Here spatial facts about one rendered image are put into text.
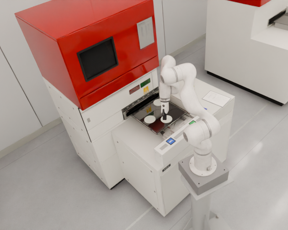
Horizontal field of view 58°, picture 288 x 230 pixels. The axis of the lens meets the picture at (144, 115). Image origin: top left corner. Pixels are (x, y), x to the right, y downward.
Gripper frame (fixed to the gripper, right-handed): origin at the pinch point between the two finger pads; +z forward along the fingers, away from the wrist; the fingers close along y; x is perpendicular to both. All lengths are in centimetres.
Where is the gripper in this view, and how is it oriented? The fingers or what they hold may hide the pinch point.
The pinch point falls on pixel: (164, 117)
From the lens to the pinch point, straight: 221.2
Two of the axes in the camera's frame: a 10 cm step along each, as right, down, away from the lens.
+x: -9.6, -0.8, 2.6
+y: 2.7, -3.8, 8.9
